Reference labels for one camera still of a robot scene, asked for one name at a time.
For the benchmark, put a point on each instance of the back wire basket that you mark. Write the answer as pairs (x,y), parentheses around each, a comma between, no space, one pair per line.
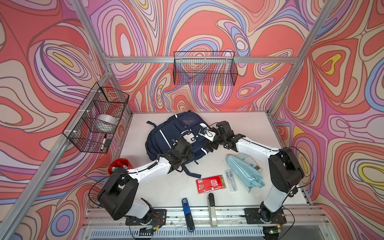
(205,68)

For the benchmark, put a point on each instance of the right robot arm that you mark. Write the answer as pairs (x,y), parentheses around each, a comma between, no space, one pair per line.
(285,169)

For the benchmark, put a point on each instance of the black beige stapler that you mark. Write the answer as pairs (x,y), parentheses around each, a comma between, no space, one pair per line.
(212,210)

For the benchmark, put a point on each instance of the clear pen pack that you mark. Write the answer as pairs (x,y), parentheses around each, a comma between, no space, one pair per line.
(231,180)

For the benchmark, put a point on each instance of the left wire basket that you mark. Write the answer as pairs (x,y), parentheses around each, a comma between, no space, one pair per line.
(81,131)

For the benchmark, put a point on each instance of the red cup with markers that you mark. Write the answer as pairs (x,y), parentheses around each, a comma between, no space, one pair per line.
(119,163)

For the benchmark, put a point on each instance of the marker in basket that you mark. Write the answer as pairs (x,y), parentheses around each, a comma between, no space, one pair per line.
(103,142)

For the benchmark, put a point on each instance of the red packet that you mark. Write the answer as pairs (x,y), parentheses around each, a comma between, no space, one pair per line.
(210,184)

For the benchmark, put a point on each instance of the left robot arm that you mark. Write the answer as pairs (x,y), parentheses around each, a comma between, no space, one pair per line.
(118,195)

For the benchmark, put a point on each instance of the white tape roll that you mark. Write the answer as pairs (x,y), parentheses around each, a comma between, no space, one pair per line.
(106,123)

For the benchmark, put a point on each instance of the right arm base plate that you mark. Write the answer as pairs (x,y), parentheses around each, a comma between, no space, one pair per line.
(257,216)

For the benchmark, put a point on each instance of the wire basket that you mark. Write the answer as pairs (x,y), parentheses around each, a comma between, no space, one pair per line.
(205,68)
(81,131)

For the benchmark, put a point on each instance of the blue stapler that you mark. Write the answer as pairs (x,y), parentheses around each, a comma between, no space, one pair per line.
(188,215)

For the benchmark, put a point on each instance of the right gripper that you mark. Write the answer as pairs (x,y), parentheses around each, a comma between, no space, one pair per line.
(214,146)

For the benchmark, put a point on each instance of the light blue pencil case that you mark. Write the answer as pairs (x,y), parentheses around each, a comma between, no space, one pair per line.
(248,175)

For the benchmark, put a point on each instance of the navy blue backpack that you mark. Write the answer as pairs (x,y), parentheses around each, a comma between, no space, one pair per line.
(183,126)

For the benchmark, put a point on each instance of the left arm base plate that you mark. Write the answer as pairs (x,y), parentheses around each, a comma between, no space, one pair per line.
(154,218)

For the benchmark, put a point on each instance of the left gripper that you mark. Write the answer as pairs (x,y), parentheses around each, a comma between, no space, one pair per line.
(190,154)

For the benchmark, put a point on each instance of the grey calculator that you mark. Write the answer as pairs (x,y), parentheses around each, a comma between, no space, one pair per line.
(250,161)

